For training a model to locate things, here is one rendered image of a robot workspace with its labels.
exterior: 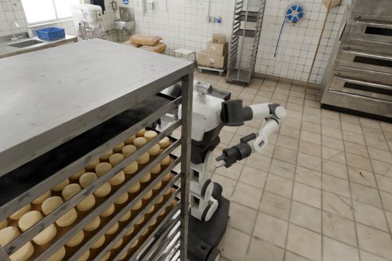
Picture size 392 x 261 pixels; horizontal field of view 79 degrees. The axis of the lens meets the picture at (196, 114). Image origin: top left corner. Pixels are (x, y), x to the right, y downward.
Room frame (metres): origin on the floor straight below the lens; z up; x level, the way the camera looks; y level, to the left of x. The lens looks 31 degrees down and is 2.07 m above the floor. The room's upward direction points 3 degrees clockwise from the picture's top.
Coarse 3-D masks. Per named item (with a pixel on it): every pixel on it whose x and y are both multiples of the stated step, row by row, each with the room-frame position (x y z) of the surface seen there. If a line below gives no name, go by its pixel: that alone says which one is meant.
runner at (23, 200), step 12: (180, 96) 0.75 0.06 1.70; (168, 108) 0.68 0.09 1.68; (144, 120) 0.59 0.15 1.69; (132, 132) 0.55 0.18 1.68; (108, 144) 0.48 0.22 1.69; (84, 156) 0.42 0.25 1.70; (96, 156) 0.44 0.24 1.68; (72, 168) 0.39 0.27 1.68; (48, 180) 0.35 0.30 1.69; (60, 180) 0.36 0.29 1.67; (24, 192) 0.31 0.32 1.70; (36, 192) 0.32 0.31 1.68; (12, 204) 0.29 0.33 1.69; (24, 204) 0.30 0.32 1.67; (0, 216) 0.27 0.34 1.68
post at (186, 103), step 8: (192, 64) 0.75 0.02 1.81; (192, 72) 0.75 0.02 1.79; (184, 80) 0.74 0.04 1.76; (192, 80) 0.75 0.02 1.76; (184, 88) 0.74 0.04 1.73; (192, 88) 0.75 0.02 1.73; (184, 96) 0.74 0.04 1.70; (192, 96) 0.75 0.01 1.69; (184, 104) 0.74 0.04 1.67; (184, 112) 0.74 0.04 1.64; (184, 120) 0.74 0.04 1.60; (184, 128) 0.74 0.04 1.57; (184, 136) 0.74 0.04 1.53; (184, 144) 0.74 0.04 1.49; (184, 152) 0.74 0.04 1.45; (184, 160) 0.73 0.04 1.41; (184, 168) 0.73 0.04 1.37; (184, 176) 0.73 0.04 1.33; (184, 184) 0.73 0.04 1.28; (184, 192) 0.73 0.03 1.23; (184, 200) 0.73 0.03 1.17; (184, 208) 0.73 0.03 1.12; (184, 216) 0.73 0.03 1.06; (184, 224) 0.73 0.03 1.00; (184, 232) 0.73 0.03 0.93; (184, 240) 0.73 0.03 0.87; (184, 248) 0.73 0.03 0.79; (184, 256) 0.73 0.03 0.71
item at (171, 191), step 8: (168, 192) 0.72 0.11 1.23; (160, 200) 0.68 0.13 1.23; (152, 208) 0.63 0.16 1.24; (144, 216) 0.61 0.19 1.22; (136, 224) 0.57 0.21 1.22; (144, 224) 0.57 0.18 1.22; (128, 232) 0.53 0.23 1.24; (136, 232) 0.54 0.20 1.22; (120, 240) 0.49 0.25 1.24; (128, 240) 0.51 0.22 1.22; (112, 248) 0.47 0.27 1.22; (120, 248) 0.48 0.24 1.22; (104, 256) 0.43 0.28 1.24; (112, 256) 0.45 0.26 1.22
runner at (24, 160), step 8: (176, 80) 0.72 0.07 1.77; (160, 88) 0.65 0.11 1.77; (144, 96) 0.59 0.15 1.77; (128, 104) 0.54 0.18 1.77; (112, 112) 0.50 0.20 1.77; (120, 112) 0.52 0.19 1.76; (104, 120) 0.48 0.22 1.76; (88, 128) 0.44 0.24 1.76; (72, 136) 0.41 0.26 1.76; (56, 144) 0.38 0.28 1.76; (40, 152) 0.35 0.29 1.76; (24, 160) 0.32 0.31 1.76; (8, 168) 0.30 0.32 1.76; (0, 176) 0.29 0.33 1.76
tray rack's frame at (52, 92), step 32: (0, 64) 0.65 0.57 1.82; (32, 64) 0.67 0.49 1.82; (64, 64) 0.68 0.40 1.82; (96, 64) 0.69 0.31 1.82; (128, 64) 0.70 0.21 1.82; (160, 64) 0.72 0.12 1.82; (0, 96) 0.46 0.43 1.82; (32, 96) 0.47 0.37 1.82; (64, 96) 0.48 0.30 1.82; (96, 96) 0.48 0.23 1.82; (128, 96) 0.51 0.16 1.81; (0, 128) 0.34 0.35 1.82; (32, 128) 0.35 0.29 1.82; (64, 128) 0.37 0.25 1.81; (0, 160) 0.28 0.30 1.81; (0, 256) 0.23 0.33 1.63
